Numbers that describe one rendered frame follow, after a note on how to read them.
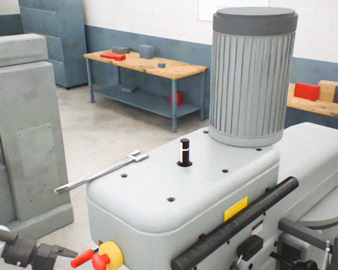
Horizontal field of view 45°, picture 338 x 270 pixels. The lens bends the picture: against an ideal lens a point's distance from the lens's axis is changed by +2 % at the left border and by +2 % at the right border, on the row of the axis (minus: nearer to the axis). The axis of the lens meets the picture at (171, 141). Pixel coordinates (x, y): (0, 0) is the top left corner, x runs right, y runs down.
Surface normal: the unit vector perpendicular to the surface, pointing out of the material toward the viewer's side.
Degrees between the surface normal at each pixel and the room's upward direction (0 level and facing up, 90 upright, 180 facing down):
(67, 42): 90
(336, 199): 0
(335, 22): 90
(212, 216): 90
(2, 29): 90
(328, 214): 0
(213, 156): 0
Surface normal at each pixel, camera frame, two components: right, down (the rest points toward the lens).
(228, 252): 0.72, 0.28
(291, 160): -0.01, -0.91
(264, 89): 0.17, 0.40
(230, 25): -0.66, 0.31
